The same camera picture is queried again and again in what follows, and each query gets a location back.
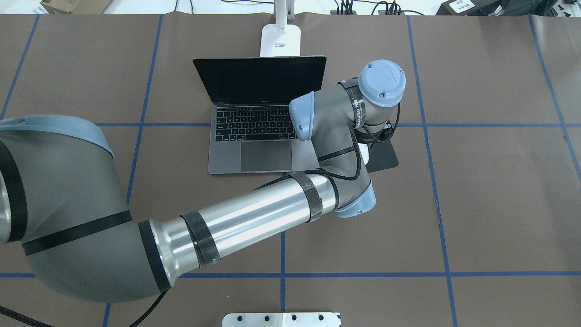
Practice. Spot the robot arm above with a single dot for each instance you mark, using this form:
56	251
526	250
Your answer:
62	200

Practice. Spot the grey laptop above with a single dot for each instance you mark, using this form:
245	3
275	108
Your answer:
251	130

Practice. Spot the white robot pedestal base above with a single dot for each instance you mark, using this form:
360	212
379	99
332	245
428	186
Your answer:
283	319

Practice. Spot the black mouse pad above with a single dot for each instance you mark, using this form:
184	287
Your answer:
382	156

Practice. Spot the black usb hub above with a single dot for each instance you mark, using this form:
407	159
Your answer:
343	8

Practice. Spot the white computer mouse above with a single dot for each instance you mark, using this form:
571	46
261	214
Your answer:
364	151

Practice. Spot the white desk lamp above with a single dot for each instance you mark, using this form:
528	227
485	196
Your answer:
281	39

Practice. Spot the brown paper table cover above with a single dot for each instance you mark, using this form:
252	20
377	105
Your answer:
479	225

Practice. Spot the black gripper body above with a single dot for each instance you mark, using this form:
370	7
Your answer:
363	137

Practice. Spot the cardboard box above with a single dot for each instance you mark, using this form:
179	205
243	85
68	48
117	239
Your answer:
81	7

